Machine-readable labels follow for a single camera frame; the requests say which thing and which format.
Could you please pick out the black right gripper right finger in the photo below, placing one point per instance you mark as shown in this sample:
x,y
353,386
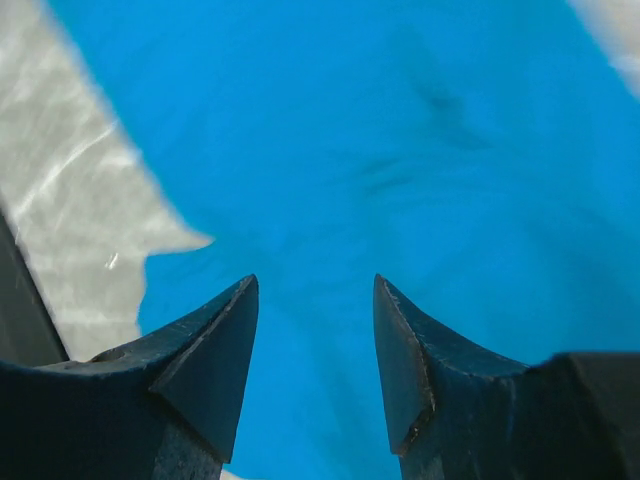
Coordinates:
x,y
455,410

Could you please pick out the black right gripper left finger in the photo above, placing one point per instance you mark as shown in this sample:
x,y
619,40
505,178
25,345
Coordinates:
x,y
165,406

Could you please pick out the blue t-shirt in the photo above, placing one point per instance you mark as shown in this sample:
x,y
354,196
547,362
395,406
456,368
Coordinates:
x,y
481,155

